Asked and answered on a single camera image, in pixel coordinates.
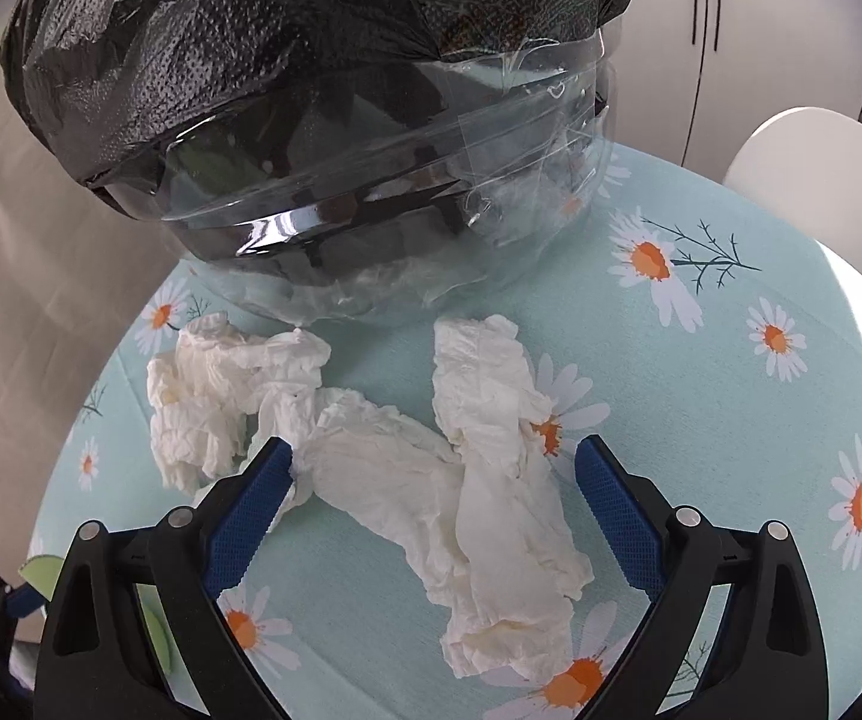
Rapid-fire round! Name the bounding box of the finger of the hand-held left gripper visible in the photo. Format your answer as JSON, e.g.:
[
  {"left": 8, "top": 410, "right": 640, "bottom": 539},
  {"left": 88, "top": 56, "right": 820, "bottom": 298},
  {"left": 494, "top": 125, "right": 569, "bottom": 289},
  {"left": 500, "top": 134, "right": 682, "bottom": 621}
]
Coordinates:
[{"left": 0, "top": 574, "right": 46, "bottom": 642}]

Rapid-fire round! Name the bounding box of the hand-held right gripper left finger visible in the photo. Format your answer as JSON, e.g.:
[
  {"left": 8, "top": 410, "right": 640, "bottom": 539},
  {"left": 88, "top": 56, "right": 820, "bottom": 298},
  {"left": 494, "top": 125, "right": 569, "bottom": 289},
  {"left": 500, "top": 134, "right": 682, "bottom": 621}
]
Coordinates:
[{"left": 32, "top": 436, "right": 295, "bottom": 720}]

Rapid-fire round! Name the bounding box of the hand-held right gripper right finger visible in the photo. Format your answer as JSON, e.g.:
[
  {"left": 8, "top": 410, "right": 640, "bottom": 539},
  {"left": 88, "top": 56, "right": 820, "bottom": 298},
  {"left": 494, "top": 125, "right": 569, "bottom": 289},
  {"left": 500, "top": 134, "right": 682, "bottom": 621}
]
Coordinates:
[{"left": 575, "top": 435, "right": 831, "bottom": 720}]

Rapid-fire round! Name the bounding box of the green paper box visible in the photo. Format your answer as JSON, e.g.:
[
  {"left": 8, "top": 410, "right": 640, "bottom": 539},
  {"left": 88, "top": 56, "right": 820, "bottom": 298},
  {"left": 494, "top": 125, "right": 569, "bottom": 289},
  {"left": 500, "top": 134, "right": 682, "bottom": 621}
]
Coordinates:
[{"left": 20, "top": 556, "right": 174, "bottom": 673}]

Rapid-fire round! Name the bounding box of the clear plastic bin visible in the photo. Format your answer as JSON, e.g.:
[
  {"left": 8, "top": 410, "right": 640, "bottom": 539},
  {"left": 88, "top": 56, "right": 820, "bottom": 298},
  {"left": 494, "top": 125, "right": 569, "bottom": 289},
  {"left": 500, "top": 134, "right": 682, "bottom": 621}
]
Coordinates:
[{"left": 93, "top": 34, "right": 616, "bottom": 328}]

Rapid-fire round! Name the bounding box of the black plastic bin bag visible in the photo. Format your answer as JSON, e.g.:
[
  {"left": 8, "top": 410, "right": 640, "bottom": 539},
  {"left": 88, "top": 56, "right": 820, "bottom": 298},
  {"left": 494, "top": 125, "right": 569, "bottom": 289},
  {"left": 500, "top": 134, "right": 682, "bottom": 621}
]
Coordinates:
[{"left": 0, "top": 0, "right": 661, "bottom": 200}]

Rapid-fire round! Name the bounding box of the beige cloth backdrop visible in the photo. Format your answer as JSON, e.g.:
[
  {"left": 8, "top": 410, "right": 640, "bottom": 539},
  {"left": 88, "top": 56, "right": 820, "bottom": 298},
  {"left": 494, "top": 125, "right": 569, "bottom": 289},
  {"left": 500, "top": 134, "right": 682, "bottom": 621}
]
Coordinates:
[{"left": 0, "top": 45, "right": 203, "bottom": 620}]

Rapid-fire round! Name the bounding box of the white chair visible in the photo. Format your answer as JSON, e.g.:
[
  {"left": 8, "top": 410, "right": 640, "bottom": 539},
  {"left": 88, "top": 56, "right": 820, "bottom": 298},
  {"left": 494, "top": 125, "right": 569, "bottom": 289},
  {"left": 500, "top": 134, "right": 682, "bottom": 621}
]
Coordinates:
[{"left": 723, "top": 106, "right": 862, "bottom": 242}]

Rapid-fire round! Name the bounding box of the white wardrobe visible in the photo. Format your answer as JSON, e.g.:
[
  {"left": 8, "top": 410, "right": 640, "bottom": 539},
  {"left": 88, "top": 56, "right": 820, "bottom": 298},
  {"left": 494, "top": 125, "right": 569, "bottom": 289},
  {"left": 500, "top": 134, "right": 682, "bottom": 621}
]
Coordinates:
[{"left": 602, "top": 0, "right": 862, "bottom": 188}]

